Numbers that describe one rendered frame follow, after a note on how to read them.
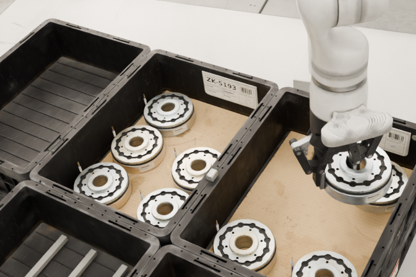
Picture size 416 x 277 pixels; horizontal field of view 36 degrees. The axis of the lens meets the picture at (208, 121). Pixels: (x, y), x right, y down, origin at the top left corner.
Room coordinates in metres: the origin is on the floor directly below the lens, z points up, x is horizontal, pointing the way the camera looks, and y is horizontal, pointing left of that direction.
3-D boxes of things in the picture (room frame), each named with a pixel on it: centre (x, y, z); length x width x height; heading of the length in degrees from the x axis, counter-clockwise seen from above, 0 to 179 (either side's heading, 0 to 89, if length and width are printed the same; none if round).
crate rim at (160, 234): (0.85, 0.09, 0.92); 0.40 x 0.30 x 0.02; 142
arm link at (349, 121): (0.59, -0.18, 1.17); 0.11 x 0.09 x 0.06; 7
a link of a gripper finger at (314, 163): (0.61, -0.14, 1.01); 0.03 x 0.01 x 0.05; 97
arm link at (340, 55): (0.61, -0.17, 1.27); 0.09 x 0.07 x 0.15; 90
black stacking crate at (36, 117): (1.03, 0.33, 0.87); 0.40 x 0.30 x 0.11; 142
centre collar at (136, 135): (0.89, 0.14, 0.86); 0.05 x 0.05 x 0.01
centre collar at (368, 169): (0.62, -0.21, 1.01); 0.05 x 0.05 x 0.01
